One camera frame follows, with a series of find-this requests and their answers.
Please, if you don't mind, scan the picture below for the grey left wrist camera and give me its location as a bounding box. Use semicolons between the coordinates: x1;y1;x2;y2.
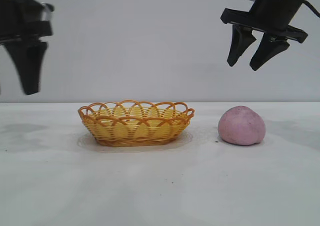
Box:
38;2;55;23

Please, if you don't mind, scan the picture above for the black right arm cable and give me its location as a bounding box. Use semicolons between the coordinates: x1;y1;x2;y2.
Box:
302;0;320;18

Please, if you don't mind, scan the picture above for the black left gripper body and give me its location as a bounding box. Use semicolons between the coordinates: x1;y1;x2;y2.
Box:
0;0;55;46

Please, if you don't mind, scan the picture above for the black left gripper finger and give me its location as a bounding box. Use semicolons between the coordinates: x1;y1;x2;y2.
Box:
4;40;48;96

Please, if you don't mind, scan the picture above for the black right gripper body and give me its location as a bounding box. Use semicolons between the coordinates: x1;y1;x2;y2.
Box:
220;0;315;44

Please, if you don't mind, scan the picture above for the yellow woven wicker basket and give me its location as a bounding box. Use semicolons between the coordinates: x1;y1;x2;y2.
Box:
77;100;196;148

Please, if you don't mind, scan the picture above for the pink round bun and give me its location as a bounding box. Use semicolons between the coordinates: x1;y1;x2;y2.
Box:
217;105;267;146

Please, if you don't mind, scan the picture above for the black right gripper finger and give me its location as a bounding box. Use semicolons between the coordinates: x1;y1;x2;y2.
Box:
226;24;258;67
249;33;291;72

